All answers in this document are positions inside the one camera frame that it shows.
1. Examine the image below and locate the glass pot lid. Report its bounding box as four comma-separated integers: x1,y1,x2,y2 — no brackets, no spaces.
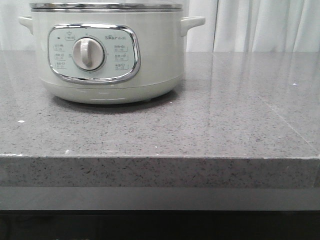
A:
29,1,183,13

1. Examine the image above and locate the pale green electric cooking pot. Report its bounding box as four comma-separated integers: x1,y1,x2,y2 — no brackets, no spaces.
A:
18,6,206,105

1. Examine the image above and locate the white pleated curtain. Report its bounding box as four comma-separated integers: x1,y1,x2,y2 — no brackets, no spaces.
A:
0,0,320,53

